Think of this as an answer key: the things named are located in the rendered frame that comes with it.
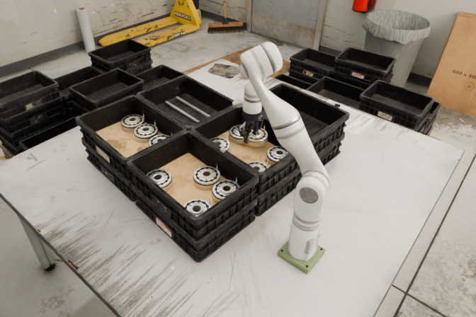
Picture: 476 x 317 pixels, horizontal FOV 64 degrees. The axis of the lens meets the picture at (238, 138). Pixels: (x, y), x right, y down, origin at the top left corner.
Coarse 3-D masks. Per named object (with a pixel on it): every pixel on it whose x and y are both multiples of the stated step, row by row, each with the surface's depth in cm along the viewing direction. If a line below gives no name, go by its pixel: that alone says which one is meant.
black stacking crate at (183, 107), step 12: (168, 84) 188; (180, 84) 194; (192, 84) 191; (144, 96) 181; (156, 96) 186; (168, 96) 191; (180, 96) 196; (192, 96) 196; (204, 96) 188; (216, 96) 181; (168, 108) 187; (180, 108) 187; (192, 108) 187; (204, 108) 187; (216, 108) 185; (192, 120) 178
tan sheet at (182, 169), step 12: (192, 156) 157; (168, 168) 150; (180, 168) 150; (192, 168) 150; (180, 180) 145; (192, 180) 145; (168, 192) 139; (180, 192) 140; (192, 192) 140; (204, 192) 140
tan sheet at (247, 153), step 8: (224, 136) 169; (232, 144) 164; (240, 144) 164; (272, 144) 164; (232, 152) 159; (240, 152) 160; (248, 152) 160; (256, 152) 160; (264, 152) 160; (248, 160) 156; (256, 160) 156; (264, 160) 156
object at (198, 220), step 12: (192, 132) 153; (228, 156) 141; (132, 168) 135; (144, 180) 131; (252, 180) 131; (156, 192) 128; (240, 192) 127; (180, 204) 121; (216, 204) 122; (192, 216) 117; (204, 216) 118
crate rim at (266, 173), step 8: (224, 112) 166; (208, 120) 161; (192, 128) 156; (200, 136) 151; (216, 144) 147; (240, 160) 140; (280, 160) 140; (288, 160) 143; (272, 168) 136; (264, 176) 135
